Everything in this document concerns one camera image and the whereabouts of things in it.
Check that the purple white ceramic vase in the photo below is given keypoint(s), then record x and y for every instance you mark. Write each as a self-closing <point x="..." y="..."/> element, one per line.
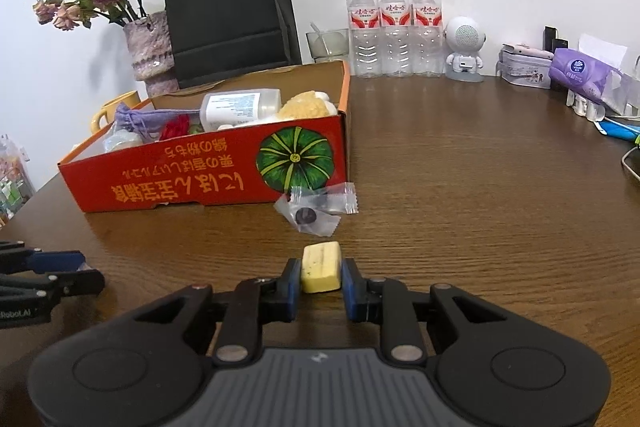
<point x="150" y="52"/>

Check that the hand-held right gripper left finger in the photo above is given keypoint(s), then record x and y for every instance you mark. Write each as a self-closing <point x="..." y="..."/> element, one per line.
<point x="292" y="294"/>

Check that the yellow sponge block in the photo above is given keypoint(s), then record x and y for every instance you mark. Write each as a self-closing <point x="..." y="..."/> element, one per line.
<point x="320" y="268"/>

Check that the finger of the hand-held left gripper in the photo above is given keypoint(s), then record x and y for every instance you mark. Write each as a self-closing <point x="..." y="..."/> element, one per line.
<point x="55" y="261"/>
<point x="75" y="283"/>

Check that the clear plastic bottle white label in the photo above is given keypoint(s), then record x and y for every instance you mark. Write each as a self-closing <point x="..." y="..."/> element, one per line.
<point x="240" y="107"/>

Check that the white and yellow plush toy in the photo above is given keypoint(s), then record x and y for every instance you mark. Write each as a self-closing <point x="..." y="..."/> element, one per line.
<point x="305" y="106"/>

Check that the cluttered storage shelf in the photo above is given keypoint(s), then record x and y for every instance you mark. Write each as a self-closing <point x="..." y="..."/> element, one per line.
<point x="12" y="182"/>

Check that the red cardboard box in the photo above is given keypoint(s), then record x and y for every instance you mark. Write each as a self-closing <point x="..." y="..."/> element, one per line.
<point x="210" y="167"/>

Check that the black paper bag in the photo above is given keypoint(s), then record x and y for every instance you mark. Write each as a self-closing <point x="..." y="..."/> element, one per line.
<point x="225" y="17"/>

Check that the printed tin box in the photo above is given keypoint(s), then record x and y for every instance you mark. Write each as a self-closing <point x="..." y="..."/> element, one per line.
<point x="525" y="69"/>

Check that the clear bag with black disc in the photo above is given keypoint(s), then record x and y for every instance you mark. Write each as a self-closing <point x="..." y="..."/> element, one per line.
<point x="306" y="216"/>

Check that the blue toothbrush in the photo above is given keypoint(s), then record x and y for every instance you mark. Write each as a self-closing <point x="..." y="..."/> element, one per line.
<point x="617" y="128"/>

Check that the white robot-shaped speaker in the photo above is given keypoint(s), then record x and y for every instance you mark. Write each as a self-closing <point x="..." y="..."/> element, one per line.
<point x="466" y="47"/>

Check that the small white bottles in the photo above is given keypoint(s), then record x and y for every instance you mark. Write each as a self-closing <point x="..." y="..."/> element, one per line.
<point x="585" y="106"/>

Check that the red fabric flower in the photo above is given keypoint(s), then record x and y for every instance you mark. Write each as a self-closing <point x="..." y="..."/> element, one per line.
<point x="174" y="128"/>

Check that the small black boxes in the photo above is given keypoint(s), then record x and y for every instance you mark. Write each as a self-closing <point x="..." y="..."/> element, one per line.
<point x="555" y="39"/>

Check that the yellow mug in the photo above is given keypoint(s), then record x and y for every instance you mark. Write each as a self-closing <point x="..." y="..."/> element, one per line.
<point x="117" y="109"/>

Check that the purple tissue pack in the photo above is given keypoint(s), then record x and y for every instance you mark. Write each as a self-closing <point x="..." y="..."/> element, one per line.
<point x="582" y="72"/>

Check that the clear candy wrapper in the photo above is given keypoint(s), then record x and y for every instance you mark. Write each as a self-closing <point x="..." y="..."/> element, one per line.
<point x="336" y="199"/>

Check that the glass cup with spoon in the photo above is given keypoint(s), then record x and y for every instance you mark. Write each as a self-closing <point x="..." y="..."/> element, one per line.
<point x="327" y="43"/>

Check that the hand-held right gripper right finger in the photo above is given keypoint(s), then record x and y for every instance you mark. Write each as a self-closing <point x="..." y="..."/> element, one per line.
<point x="349" y="294"/>

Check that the clear water bottle red label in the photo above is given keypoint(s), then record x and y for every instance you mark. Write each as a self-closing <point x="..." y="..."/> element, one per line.
<point x="364" y="32"/>
<point x="427" y="32"/>
<point x="396" y="32"/>

